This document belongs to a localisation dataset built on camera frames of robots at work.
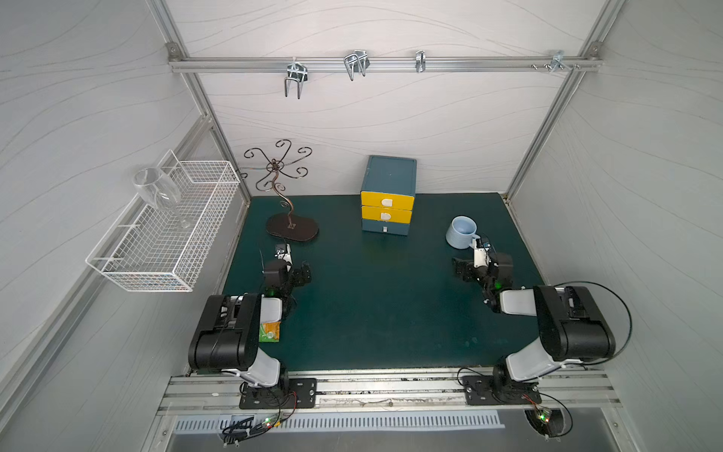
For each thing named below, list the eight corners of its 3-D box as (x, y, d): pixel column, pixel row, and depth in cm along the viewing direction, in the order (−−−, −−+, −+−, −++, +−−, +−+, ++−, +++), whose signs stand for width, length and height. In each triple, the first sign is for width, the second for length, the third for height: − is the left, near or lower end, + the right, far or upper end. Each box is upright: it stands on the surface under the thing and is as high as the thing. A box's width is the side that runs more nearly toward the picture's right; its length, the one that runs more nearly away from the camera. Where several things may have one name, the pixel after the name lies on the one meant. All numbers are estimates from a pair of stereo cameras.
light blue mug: (448, 249, 107) (453, 234, 100) (444, 230, 113) (449, 216, 106) (472, 249, 107) (479, 234, 100) (467, 230, 113) (473, 216, 106)
